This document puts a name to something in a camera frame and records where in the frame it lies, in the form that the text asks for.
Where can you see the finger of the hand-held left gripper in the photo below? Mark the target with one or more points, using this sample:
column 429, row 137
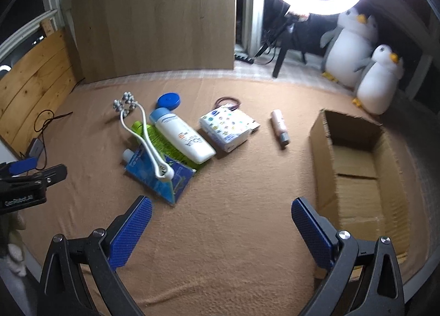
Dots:
column 22, row 165
column 51, row 173

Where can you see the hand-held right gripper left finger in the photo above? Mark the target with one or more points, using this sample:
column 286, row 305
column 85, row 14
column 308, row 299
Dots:
column 132, row 230

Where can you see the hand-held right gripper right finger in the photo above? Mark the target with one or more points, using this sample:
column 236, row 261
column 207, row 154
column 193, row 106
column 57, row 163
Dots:
column 311, row 230

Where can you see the blue refill pouch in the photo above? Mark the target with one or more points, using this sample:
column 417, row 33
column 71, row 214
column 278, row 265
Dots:
column 144, row 168

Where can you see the white face roller massager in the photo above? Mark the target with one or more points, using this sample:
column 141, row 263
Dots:
column 164, row 173

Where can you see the cardboard box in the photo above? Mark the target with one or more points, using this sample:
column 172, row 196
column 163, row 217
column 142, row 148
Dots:
column 357, row 171

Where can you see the white sunscreen bottle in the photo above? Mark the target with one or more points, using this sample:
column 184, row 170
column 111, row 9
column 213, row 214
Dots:
column 182, row 137

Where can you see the grey power adapter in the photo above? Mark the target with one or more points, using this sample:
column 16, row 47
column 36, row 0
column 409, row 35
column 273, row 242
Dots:
column 34, row 147

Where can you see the brown blanket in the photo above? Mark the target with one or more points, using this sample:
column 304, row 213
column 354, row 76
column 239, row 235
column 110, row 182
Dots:
column 240, row 199

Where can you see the wooden headboard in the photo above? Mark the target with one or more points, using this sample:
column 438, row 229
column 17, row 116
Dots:
column 31, row 78

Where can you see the green tube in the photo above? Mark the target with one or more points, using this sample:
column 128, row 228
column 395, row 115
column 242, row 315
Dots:
column 139, row 127

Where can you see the pink small bottle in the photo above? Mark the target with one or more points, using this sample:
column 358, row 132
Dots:
column 279, row 125

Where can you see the patterned tissue pack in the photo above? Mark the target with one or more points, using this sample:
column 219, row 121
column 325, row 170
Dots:
column 227, row 126

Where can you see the blue round lid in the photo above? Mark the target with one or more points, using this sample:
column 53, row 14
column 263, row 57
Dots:
column 168, row 100

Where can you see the plaid blanket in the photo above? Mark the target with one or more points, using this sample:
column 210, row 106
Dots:
column 302, row 68

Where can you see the small penguin plush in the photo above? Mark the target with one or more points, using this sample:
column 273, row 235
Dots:
column 378, row 82

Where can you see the large penguin plush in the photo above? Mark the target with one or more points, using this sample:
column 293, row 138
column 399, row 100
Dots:
column 347, row 51

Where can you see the black power strip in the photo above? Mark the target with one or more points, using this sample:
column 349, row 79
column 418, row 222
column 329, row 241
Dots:
column 244, row 58

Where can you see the large wooden board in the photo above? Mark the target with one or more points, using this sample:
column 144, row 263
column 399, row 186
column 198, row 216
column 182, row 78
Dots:
column 154, row 16

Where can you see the white door frame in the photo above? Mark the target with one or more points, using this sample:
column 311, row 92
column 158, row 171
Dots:
column 252, row 9

